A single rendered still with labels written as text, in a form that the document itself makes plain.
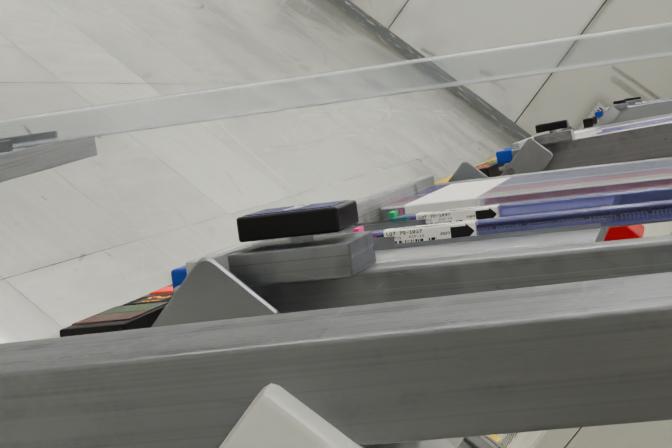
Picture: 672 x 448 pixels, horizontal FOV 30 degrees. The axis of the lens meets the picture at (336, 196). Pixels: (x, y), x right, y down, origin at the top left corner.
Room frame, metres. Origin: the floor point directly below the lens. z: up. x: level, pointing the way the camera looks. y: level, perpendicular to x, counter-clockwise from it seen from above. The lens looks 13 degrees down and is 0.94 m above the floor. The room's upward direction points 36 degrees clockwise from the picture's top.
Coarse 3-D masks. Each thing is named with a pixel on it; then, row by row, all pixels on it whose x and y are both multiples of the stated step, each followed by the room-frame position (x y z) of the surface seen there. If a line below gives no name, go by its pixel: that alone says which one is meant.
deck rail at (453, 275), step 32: (448, 256) 0.60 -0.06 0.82; (480, 256) 0.59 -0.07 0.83; (512, 256) 0.58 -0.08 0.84; (544, 256) 0.58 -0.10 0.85; (576, 256) 0.57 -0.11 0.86; (608, 256) 0.57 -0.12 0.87; (640, 256) 0.57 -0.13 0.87; (256, 288) 0.59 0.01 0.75; (288, 288) 0.59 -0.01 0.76; (320, 288) 0.59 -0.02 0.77; (352, 288) 0.59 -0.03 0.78; (384, 288) 0.58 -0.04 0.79; (416, 288) 0.58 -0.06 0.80; (448, 288) 0.58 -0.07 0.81; (480, 288) 0.58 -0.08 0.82; (512, 288) 0.58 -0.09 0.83
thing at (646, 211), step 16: (592, 208) 0.78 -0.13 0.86; (608, 208) 0.77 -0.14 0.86; (624, 208) 0.77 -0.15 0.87; (640, 208) 0.77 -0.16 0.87; (656, 208) 0.77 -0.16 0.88; (480, 224) 0.78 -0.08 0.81; (496, 224) 0.78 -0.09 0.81; (512, 224) 0.78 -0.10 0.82; (528, 224) 0.78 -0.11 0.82; (544, 224) 0.78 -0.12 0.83; (560, 224) 0.78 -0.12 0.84; (576, 224) 0.78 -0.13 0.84; (608, 224) 0.77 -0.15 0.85
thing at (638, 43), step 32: (608, 32) 0.43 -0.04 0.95; (640, 32) 0.43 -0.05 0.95; (384, 64) 0.44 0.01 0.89; (416, 64) 0.44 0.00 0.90; (448, 64) 0.43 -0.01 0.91; (480, 64) 0.43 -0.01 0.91; (512, 64) 0.43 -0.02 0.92; (544, 64) 0.43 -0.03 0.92; (576, 64) 0.43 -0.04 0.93; (608, 64) 0.43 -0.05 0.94; (160, 96) 0.44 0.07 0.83; (192, 96) 0.44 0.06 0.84; (224, 96) 0.44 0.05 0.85; (256, 96) 0.44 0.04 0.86; (288, 96) 0.44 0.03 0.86; (320, 96) 0.44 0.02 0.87; (352, 96) 0.44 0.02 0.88; (0, 128) 0.44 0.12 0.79; (32, 128) 0.44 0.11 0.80; (64, 128) 0.44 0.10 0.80; (96, 128) 0.44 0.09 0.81; (128, 128) 0.44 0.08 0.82
